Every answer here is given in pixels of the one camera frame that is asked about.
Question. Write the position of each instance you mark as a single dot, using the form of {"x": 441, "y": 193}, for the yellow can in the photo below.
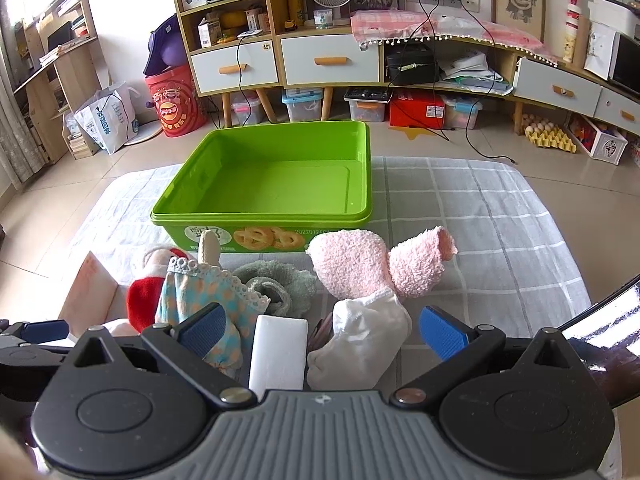
{"x": 296, "y": 7}

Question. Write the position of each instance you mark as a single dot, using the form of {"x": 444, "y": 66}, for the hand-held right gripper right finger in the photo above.
{"x": 442, "y": 332}

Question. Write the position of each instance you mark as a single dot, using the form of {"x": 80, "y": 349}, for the grey-green towel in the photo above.
{"x": 280, "y": 280}

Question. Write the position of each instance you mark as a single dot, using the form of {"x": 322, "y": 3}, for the white foam block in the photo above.
{"x": 277, "y": 355}

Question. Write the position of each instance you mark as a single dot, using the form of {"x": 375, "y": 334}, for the white sock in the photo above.
{"x": 365, "y": 335}

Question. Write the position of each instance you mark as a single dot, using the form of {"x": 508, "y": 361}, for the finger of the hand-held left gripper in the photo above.
{"x": 45, "y": 331}
{"x": 40, "y": 351}

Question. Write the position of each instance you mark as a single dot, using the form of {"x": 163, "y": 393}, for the red printed bucket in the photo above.
{"x": 175, "y": 105}

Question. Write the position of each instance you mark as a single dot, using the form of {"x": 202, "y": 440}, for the pink checked cloth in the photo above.
{"x": 390, "y": 25}

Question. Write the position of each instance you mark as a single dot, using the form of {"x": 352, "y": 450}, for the grey patterned curtain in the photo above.
{"x": 12, "y": 125}

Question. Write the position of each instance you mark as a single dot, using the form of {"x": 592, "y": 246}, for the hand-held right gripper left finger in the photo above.
{"x": 202, "y": 330}

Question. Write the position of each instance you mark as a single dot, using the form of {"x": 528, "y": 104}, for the santa plush red hat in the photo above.
{"x": 145, "y": 300}

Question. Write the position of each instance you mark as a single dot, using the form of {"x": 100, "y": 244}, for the green plastic box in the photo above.
{"x": 270, "y": 185}

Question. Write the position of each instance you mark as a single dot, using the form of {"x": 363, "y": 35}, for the small white carton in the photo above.
{"x": 207, "y": 32}

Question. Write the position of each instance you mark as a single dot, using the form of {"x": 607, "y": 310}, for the framed cartoon portrait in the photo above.
{"x": 517, "y": 0}

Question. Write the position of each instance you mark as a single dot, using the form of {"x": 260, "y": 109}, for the low wooden cabinet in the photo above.
{"x": 505, "y": 60}

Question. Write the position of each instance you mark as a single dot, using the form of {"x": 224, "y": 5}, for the pile of papers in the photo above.
{"x": 470, "y": 72}

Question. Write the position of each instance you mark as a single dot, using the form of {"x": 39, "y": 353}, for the wooden bookshelf desk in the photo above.
{"x": 70, "y": 70}

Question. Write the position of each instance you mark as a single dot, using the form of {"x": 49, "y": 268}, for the yellow egg tray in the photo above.
{"x": 547, "y": 135}

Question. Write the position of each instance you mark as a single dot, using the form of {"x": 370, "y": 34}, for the red cardboard box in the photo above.
{"x": 415, "y": 110}

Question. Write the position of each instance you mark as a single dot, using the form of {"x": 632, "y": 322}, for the white toy crate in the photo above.
{"x": 605, "y": 145}

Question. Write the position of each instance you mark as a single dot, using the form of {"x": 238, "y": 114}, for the black glossy panel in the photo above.
{"x": 600, "y": 330}

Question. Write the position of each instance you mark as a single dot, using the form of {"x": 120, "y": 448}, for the yellow star mat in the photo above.
{"x": 412, "y": 133}

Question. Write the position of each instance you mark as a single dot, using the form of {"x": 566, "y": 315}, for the tall wooden shelf cabinet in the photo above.
{"x": 272, "y": 10}

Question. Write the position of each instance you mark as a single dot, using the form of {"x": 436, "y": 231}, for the red hanging scroll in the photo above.
{"x": 572, "y": 20}

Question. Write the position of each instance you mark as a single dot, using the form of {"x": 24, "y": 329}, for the white microwave oven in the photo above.
{"x": 627, "y": 62}

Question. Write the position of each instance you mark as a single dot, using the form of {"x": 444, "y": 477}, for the purple plush toy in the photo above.
{"x": 167, "y": 45}

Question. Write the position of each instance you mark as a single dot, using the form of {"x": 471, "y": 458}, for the pale pink cardboard sheet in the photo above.
{"x": 90, "y": 290}

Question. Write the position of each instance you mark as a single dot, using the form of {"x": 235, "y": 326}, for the white green cup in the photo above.
{"x": 323, "y": 19}

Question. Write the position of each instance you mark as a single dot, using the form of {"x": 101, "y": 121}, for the clear plastic storage box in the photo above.
{"x": 462, "y": 114}
{"x": 367, "y": 107}
{"x": 246, "y": 110}
{"x": 300, "y": 106}

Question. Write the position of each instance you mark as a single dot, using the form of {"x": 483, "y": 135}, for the white cabinet drawer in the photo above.
{"x": 215, "y": 75}
{"x": 305, "y": 67}
{"x": 612, "y": 107}
{"x": 535, "y": 80}

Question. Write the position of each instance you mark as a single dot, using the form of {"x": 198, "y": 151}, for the white shopping bag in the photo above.
{"x": 107, "y": 117}

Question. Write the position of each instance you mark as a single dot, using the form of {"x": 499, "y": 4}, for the pink fuzzy sock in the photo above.
{"x": 350, "y": 260}

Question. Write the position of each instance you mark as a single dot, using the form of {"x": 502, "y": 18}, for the black bag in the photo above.
{"x": 412, "y": 62}

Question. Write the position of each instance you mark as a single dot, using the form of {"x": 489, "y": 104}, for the doll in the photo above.
{"x": 200, "y": 285}

